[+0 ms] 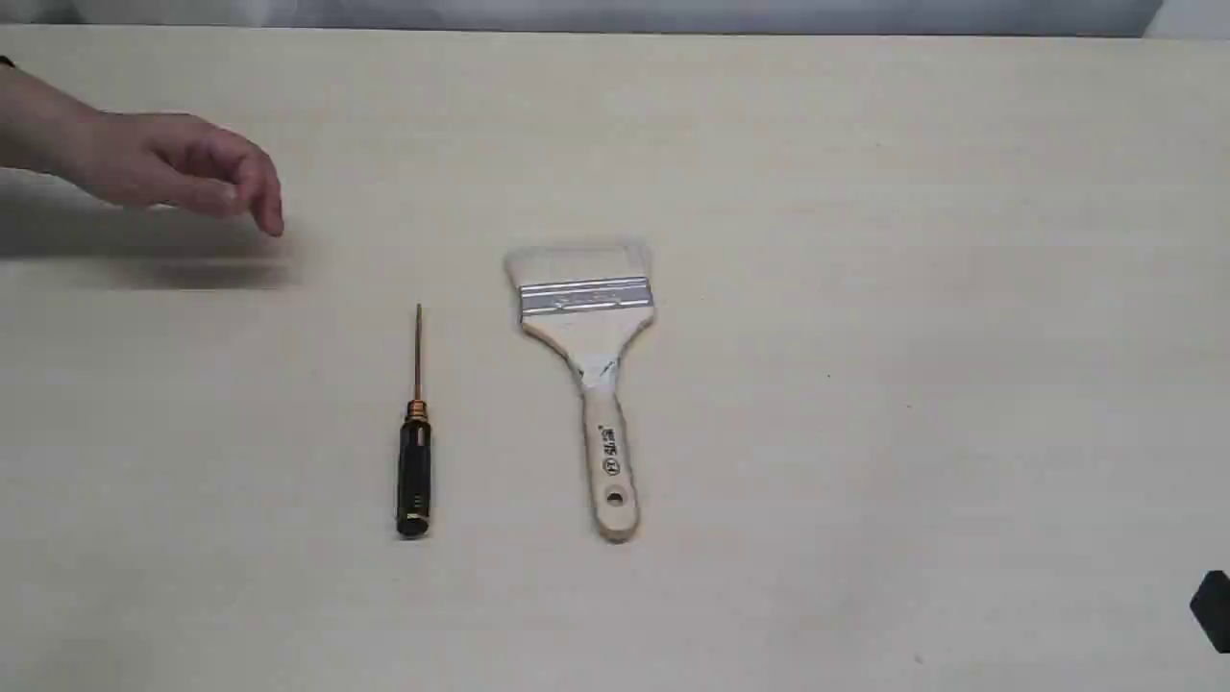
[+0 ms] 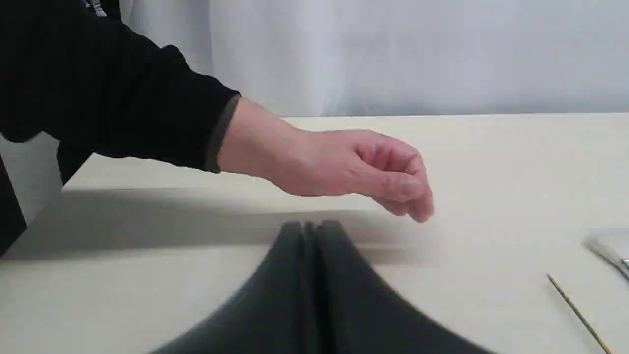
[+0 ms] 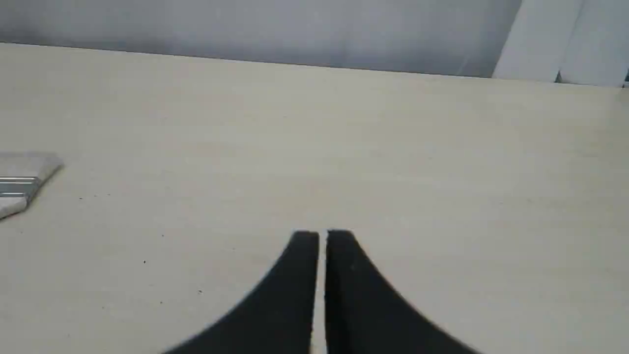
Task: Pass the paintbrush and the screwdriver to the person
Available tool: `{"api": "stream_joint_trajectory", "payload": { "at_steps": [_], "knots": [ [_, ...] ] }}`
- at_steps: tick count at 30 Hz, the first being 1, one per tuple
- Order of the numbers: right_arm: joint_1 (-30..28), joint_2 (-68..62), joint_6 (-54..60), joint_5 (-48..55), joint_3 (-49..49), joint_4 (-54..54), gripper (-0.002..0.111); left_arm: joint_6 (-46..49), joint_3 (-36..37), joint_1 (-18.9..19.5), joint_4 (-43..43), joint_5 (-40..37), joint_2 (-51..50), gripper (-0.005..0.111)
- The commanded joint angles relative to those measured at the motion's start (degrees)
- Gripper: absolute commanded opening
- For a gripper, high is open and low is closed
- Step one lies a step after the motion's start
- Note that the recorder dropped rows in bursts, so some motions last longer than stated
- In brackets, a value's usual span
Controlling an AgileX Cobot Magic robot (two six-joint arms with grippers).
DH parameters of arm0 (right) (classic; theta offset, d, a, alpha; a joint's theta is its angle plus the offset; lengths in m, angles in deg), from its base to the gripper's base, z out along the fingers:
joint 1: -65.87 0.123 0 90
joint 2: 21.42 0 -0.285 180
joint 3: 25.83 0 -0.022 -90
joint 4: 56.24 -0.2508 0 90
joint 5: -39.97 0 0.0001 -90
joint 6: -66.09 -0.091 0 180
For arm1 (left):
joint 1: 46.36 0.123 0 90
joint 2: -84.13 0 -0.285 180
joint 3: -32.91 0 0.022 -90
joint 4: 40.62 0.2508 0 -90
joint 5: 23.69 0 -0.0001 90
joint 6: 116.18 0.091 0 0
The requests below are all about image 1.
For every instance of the black handled screwdriver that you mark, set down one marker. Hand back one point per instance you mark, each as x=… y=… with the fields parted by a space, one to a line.
x=415 y=462

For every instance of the wooden handled paint brush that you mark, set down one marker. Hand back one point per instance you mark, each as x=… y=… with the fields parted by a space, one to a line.
x=587 y=303

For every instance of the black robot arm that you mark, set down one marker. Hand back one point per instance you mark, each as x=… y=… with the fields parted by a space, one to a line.
x=1210 y=608

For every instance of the person's bare hand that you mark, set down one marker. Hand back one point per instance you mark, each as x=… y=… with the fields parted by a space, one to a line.
x=178 y=160

